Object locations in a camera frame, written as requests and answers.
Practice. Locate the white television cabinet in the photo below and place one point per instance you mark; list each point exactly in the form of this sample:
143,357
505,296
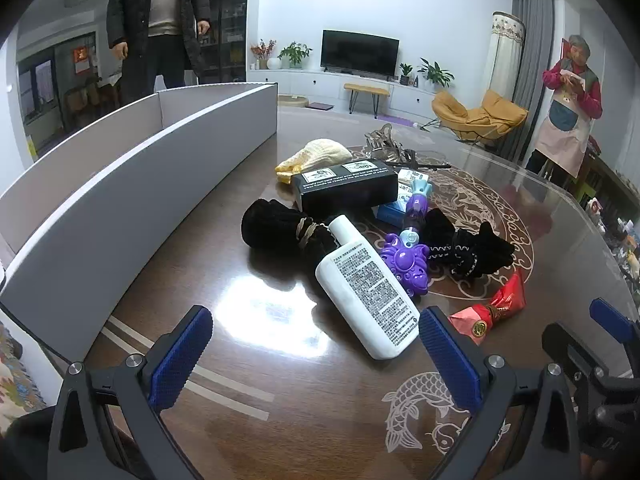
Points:
325,85

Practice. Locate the black lace-trimmed cloth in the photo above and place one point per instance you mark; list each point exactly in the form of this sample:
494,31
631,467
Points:
480,252

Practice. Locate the bushy green potted plant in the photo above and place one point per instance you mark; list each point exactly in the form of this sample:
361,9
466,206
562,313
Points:
295,54

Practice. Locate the cream knit glove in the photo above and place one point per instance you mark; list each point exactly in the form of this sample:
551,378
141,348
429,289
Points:
320,152

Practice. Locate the wooden desktop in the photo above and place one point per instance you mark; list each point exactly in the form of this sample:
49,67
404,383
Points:
280,410

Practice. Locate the grey curtain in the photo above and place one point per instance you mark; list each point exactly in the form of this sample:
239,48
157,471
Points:
540,60

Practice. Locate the black rectangular box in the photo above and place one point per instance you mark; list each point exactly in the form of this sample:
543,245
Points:
345,190

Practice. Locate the wooden bench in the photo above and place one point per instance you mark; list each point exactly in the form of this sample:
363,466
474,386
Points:
366,90

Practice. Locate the white lotion bottle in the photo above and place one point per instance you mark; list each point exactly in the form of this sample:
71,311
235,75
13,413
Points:
365,290

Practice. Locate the purple floor mat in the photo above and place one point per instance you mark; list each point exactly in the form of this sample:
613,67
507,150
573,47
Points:
400,121

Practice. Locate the red flower plant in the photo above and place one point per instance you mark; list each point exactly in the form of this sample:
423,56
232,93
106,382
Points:
261,50

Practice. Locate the white round vase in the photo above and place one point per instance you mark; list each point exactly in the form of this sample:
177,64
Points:
273,64

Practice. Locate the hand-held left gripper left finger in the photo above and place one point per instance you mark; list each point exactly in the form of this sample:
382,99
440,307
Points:
180,355

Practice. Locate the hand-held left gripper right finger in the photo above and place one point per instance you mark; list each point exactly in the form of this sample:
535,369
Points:
450,360

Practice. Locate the red candy gift pouch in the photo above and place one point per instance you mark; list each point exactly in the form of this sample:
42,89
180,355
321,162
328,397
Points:
480,317

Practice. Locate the purple plastic toy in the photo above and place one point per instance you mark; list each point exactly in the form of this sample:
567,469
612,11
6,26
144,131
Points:
405,265

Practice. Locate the black hairpin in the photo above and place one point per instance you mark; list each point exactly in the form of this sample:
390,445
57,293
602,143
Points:
425,165

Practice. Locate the small potted plant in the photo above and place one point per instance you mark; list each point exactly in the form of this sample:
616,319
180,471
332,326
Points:
405,72

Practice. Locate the yellow lounge chair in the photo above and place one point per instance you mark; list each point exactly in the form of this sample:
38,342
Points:
495,110

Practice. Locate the black fuzzy cloth bundle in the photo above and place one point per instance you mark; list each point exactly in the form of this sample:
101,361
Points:
275,227

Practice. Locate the silver tassel ornament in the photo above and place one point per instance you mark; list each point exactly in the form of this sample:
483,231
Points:
385,142

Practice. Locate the floral blanket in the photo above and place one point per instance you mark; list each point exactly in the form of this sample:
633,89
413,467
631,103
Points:
17,390

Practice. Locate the large white cardboard box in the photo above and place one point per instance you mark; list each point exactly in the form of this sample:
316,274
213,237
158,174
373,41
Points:
125,200

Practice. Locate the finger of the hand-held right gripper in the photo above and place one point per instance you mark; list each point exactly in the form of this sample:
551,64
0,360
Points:
570,350
612,320

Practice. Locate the covered standing air conditioner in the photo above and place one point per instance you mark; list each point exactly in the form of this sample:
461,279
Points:
505,55

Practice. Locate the black television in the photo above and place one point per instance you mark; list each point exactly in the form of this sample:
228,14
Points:
360,52

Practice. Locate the broad-leaf potted plant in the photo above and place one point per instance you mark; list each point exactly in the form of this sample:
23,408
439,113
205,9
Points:
436,72

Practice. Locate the white printed box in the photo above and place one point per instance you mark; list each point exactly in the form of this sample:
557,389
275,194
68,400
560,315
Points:
411,179

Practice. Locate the dark display cabinet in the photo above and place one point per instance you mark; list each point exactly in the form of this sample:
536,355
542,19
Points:
230,20

